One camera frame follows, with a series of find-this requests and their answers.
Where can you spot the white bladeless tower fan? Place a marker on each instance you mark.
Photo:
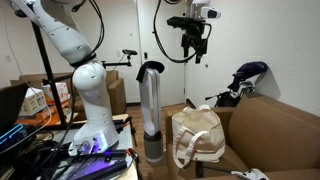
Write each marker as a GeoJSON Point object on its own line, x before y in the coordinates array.
{"type": "Point", "coordinates": [150, 110]}

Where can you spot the black cap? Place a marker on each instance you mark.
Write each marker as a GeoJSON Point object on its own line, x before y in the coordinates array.
{"type": "Point", "coordinates": [150, 65]}

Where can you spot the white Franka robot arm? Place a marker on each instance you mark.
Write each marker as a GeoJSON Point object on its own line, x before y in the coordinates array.
{"type": "Point", "coordinates": [93, 100]}

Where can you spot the black box blue light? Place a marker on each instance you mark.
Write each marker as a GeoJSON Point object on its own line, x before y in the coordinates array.
{"type": "Point", "coordinates": [11, 135]}

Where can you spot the purple golf bag hood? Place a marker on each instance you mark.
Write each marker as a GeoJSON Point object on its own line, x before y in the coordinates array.
{"type": "Point", "coordinates": [251, 69]}

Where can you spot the robot mounting table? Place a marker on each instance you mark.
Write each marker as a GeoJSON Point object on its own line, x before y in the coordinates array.
{"type": "Point", "coordinates": [125, 136]}

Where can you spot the orange flat box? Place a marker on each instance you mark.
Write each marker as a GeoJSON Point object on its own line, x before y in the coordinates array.
{"type": "Point", "coordinates": [40, 116]}

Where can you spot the small black camera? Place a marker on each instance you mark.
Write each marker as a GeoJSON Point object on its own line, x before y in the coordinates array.
{"type": "Point", "coordinates": [129, 52]}

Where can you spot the brown sofa with armrest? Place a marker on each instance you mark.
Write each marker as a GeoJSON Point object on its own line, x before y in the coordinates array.
{"type": "Point", "coordinates": [273, 136]}

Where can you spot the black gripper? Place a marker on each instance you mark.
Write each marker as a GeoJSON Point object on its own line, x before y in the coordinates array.
{"type": "Point", "coordinates": [195, 36]}

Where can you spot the black door lock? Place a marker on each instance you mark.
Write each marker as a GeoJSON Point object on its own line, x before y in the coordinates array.
{"type": "Point", "coordinates": [145, 55]}

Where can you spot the white cardboard box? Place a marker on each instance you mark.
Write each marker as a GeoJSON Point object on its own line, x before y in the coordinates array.
{"type": "Point", "coordinates": [32, 101]}

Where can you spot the black tripod pole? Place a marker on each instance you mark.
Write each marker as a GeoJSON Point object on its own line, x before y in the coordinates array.
{"type": "Point", "coordinates": [50, 76]}

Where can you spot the white tripod mounted bracket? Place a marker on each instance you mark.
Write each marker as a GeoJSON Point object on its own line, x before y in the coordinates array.
{"type": "Point", "coordinates": [18, 4]}

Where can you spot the white box red print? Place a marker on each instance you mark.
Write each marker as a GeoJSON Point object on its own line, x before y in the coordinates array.
{"type": "Point", "coordinates": [61, 91]}

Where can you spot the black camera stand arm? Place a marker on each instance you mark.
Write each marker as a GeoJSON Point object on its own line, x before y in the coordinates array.
{"type": "Point", "coordinates": [115, 63]}

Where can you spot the white wall outlet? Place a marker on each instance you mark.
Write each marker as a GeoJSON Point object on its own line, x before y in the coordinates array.
{"type": "Point", "coordinates": [7, 58]}

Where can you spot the black panel purple light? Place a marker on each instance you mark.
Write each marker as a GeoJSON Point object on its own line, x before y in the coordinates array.
{"type": "Point", "coordinates": [100, 163]}

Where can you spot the white door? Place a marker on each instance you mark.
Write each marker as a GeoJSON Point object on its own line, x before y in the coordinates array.
{"type": "Point", "coordinates": [173, 83]}

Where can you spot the cream canvas tote bag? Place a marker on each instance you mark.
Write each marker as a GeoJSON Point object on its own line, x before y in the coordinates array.
{"type": "Point", "coordinates": [200, 133]}

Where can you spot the cardboard boxes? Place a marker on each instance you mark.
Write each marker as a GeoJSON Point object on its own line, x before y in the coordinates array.
{"type": "Point", "coordinates": [116, 93]}

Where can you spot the black laptop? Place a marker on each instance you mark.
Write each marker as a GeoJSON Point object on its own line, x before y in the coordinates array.
{"type": "Point", "coordinates": [10, 103]}

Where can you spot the black golf bag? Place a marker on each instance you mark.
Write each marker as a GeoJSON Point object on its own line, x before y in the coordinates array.
{"type": "Point", "coordinates": [226, 99]}

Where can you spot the silver golf club heads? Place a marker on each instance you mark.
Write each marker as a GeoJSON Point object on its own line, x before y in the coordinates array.
{"type": "Point", "coordinates": [245, 87]}

